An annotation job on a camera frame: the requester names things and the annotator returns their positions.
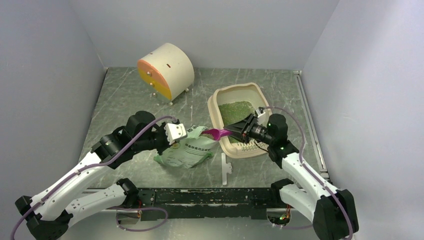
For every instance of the green litter pellets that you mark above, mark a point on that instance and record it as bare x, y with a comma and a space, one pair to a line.
235, 112

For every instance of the round beige drawer cabinet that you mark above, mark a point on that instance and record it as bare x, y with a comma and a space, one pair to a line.
167, 71

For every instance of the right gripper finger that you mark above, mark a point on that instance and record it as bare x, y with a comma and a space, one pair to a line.
238, 134
242, 126

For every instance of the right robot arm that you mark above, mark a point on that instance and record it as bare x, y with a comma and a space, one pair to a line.
331, 211

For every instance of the beige litter box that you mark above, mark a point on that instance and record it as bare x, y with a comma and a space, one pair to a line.
250, 92

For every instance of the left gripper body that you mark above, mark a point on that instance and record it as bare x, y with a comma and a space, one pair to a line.
159, 139

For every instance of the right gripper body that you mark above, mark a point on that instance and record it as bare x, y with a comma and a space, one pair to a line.
258, 132

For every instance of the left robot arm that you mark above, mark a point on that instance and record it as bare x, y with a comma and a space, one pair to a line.
49, 214

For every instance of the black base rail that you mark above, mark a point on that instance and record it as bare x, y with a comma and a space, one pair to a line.
197, 203

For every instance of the green cat litter bag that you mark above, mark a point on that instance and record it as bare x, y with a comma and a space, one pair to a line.
190, 151

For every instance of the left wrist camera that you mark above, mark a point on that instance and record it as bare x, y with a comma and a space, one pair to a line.
175, 132

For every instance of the magenta litter scoop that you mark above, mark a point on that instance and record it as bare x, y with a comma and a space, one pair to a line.
217, 134

